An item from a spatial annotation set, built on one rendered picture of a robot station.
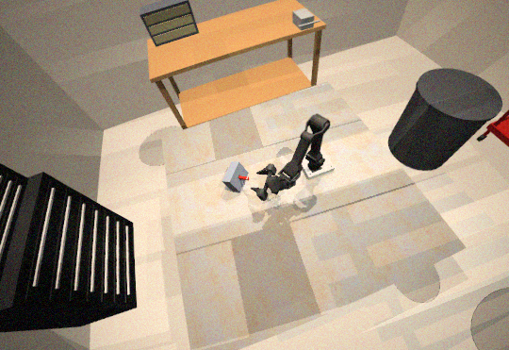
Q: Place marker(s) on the grey sloped panel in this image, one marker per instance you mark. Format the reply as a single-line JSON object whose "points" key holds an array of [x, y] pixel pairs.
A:
{"points": [[231, 180]]}

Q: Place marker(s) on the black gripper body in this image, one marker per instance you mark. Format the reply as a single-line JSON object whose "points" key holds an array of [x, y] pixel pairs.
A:
{"points": [[262, 193]]}

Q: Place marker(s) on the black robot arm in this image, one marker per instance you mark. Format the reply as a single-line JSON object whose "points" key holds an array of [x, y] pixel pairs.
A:
{"points": [[318, 125]]}

